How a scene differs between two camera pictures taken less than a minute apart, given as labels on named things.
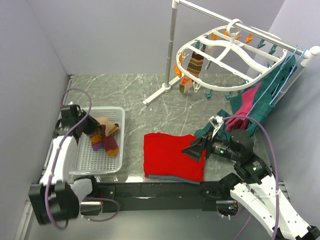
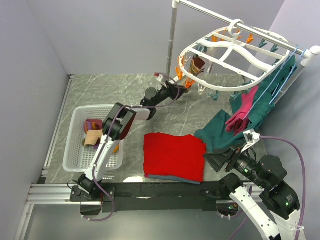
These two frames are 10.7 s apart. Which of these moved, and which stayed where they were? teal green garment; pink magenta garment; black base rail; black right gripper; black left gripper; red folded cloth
Moved: black right gripper; black left gripper
Stayed: teal green garment; red folded cloth; black base rail; pink magenta garment
